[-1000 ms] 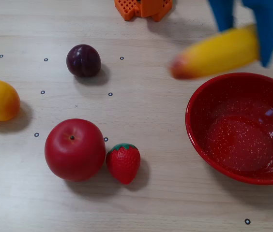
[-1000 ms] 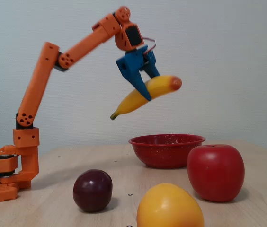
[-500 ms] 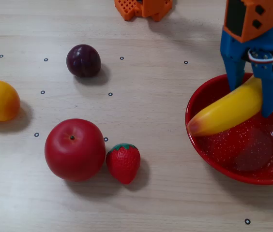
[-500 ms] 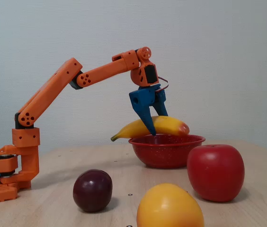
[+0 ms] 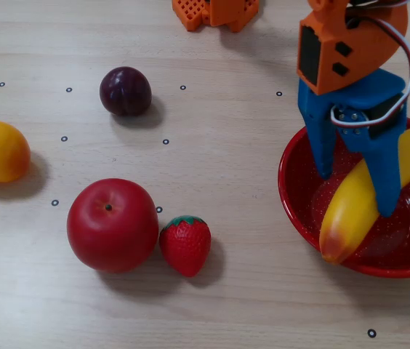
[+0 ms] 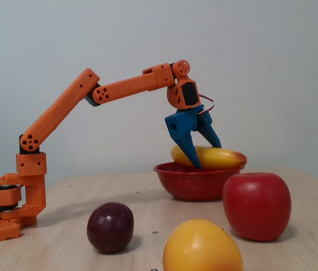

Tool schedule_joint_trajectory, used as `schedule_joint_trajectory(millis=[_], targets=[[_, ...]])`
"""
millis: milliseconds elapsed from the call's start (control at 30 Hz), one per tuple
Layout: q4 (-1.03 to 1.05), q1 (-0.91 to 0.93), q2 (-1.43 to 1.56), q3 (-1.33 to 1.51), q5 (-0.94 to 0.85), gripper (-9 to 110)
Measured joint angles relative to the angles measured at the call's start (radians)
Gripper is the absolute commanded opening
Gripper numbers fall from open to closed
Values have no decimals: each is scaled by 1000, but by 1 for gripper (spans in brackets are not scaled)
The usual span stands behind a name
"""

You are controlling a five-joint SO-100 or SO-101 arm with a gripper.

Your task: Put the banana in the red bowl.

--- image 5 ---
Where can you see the blue gripper body with motor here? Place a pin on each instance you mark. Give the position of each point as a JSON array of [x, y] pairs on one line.
[[322, 115]]

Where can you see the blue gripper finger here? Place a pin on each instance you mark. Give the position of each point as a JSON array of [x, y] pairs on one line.
[[381, 167], [323, 145]]

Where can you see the yellow toy banana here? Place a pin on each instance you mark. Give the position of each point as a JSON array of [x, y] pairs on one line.
[[346, 214]]

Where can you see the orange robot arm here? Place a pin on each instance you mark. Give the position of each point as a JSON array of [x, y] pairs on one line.
[[368, 40]]

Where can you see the orange robot base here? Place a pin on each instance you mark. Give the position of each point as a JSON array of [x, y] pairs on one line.
[[223, 12]]

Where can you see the red speckled bowl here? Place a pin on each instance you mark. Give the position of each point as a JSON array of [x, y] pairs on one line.
[[390, 254]]

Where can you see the red toy strawberry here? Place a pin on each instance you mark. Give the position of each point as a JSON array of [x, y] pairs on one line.
[[186, 245]]

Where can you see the purple toy plum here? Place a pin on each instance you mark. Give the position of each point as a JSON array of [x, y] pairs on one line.
[[125, 91]]

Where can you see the red toy apple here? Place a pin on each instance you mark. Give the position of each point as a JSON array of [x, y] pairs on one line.
[[112, 225]]

